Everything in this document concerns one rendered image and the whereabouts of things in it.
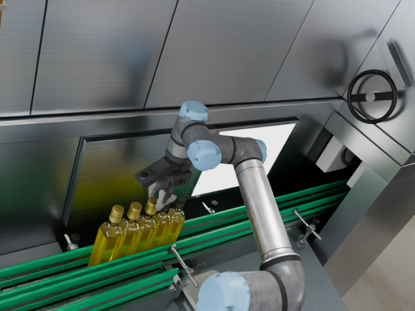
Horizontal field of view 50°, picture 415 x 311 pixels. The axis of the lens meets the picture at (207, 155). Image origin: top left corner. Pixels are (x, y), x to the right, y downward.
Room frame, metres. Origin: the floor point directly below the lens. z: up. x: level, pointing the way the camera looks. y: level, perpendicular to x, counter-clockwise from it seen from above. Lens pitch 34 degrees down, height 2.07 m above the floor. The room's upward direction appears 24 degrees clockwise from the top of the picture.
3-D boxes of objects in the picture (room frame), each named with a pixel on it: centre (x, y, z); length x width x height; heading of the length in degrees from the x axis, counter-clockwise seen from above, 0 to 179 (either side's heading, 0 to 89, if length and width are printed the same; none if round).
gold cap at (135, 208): (0.97, 0.13, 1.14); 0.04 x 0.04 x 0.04
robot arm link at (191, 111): (1.02, 0.08, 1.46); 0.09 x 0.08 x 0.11; 34
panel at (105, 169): (1.30, 0.03, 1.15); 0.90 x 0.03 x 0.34; 139
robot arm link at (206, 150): (0.95, 0.01, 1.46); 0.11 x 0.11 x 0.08; 34
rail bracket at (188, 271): (1.02, -0.08, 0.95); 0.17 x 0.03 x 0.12; 49
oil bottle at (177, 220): (1.10, 0.02, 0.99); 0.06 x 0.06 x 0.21; 50
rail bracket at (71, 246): (0.92, 0.28, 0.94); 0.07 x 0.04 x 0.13; 49
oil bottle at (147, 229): (1.01, 0.09, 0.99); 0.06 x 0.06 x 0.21; 50
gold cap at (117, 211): (0.93, 0.17, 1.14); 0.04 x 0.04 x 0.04
